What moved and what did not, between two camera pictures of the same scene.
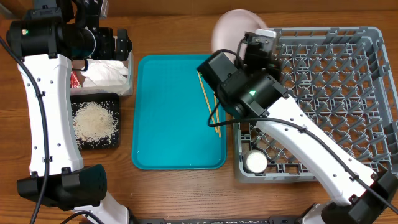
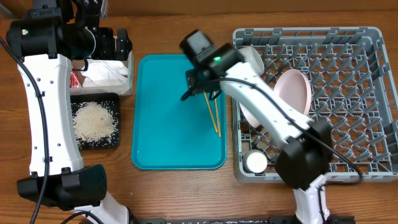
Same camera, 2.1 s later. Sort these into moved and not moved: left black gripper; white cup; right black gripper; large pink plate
Moved: large pink plate; right black gripper
Not moved: white cup; left black gripper
